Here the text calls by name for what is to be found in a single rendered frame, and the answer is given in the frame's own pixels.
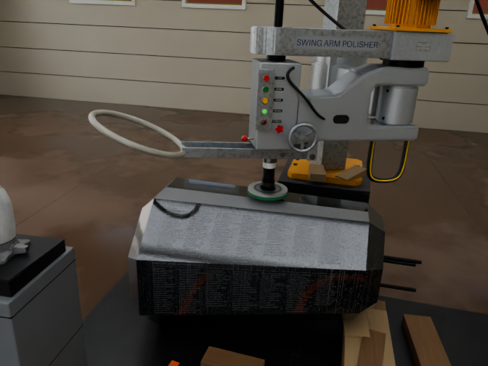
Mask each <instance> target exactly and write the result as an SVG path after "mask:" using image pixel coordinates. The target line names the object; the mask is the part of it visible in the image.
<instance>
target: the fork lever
mask: <svg viewBox="0 0 488 366"><path fill-rule="evenodd" d="M182 145H185V147H183V148H182V150H183V151H185V152H186V155H185V156H184V157H183V158H263V159H306V156H307V152H304V153H299V152H295V151H293V150H256V148H255V147H254V146H253V144H252V143H251V142H191V141H182ZM295 147H296V148H297V149H301V144H295ZM315 156H316V155H315V154H313V153H312V154H311V155H309V158H310V159H311V160H314V159H315Z"/></svg>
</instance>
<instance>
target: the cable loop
mask: <svg viewBox="0 0 488 366"><path fill-rule="evenodd" d="M409 146H410V141H404V145H403V150H402V157H401V160H400V164H399V169H398V171H397V173H396V174H395V175H394V176H392V177H386V178H378V177H374V176H373V174H372V164H373V154H374V149H375V141H370V144H369V150H368V154H367V177H368V179H369V180H370V181H372V182H377V183H389V182H395V181H396V180H398V179H399V178H400V177H401V175H402V174H403V171H404V168H405V164H406V161H407V154H408V150H409Z"/></svg>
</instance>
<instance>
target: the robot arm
mask: <svg viewBox="0 0 488 366"><path fill-rule="evenodd" d="M30 244H31V242H30V240H21V239H17V235H16V224H15V214H14V210H13V207H12V202H11V200H10V198H9V196H8V194H7V192H6V190H5V189H4V188H3V187H2V186H1V185H0V264H5V263H7V261H8V260H9V259H10V258H12V257H13V256H14V255H15V254H19V253H27V252H28V251H29V250H30V249H29V245H30Z"/></svg>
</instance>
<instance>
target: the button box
mask: <svg viewBox="0 0 488 366"><path fill-rule="evenodd" d="M266 74H268V75H269V76H270V80H269V82H264V81H263V76H264V75H266ZM263 86H268V87H269V92H268V93H266V94H265V93H263V91H262V88H263ZM274 87H275V69H260V68H258V69H257V79H256V109H255V123H254V129H255V130H272V111H273V99H274ZM263 97H268V98H269V102H268V104H266V105H264V104H262V102H261V99H262V98H263ZM264 107H265V108H267V109H268V113H267V114H266V115H262V114H261V109H262V108H264ZM263 118H265V119H267V121H268V123H267V125H265V126H262V125H261V124H260V121H261V119H263Z"/></svg>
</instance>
